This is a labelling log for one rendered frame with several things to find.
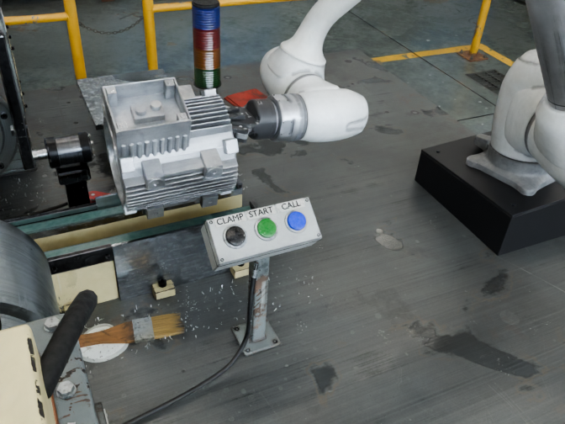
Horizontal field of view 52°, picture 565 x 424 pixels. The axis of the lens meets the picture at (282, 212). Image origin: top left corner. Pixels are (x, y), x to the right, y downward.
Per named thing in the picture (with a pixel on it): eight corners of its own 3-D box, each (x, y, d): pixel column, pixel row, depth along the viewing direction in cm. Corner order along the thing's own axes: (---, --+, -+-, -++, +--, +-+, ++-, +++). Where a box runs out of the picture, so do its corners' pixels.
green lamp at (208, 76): (199, 91, 132) (198, 71, 129) (191, 80, 136) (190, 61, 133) (224, 87, 134) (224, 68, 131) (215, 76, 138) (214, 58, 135)
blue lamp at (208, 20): (197, 32, 123) (197, 10, 121) (188, 22, 128) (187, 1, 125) (224, 29, 126) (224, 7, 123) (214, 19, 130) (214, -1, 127)
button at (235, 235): (227, 250, 86) (229, 246, 84) (221, 230, 86) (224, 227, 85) (245, 245, 87) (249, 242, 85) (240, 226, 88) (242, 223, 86)
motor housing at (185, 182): (128, 234, 105) (124, 169, 90) (105, 154, 114) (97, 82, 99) (232, 210, 112) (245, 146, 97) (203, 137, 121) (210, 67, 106)
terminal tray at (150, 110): (118, 163, 95) (116, 134, 89) (104, 115, 100) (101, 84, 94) (190, 150, 99) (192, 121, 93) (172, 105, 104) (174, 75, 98)
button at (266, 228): (258, 241, 88) (261, 239, 86) (252, 223, 88) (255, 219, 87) (276, 237, 89) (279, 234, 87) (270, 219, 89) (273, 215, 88)
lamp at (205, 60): (198, 71, 129) (198, 52, 126) (190, 61, 133) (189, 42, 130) (224, 68, 131) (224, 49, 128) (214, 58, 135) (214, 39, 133)
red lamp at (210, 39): (198, 52, 126) (197, 32, 123) (189, 42, 130) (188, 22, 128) (224, 49, 128) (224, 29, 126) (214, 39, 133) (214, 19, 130)
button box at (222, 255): (212, 272, 88) (219, 265, 83) (199, 228, 90) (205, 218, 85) (312, 246, 95) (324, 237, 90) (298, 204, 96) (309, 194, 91)
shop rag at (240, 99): (283, 109, 176) (283, 106, 176) (250, 119, 170) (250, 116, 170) (256, 90, 186) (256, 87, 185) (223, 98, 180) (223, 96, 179)
